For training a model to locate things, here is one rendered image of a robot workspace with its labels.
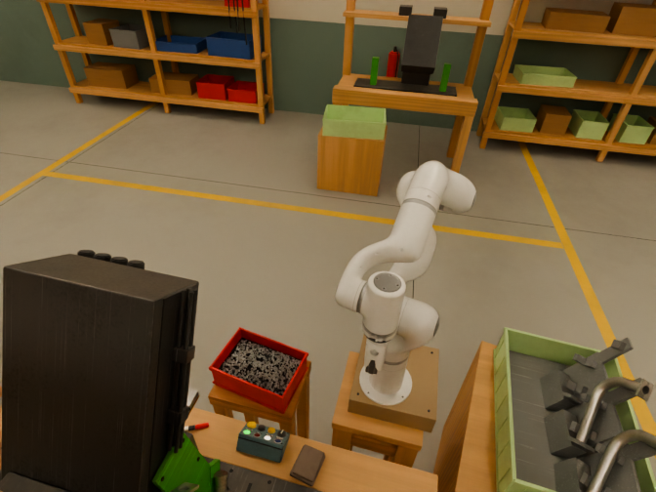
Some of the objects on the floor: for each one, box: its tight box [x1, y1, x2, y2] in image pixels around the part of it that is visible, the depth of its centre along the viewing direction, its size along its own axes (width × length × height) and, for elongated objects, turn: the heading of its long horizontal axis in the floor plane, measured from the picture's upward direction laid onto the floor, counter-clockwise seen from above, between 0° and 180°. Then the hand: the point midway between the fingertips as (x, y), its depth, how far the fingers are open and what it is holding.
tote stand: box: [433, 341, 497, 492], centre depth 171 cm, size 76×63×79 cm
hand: (372, 366), depth 106 cm, fingers closed
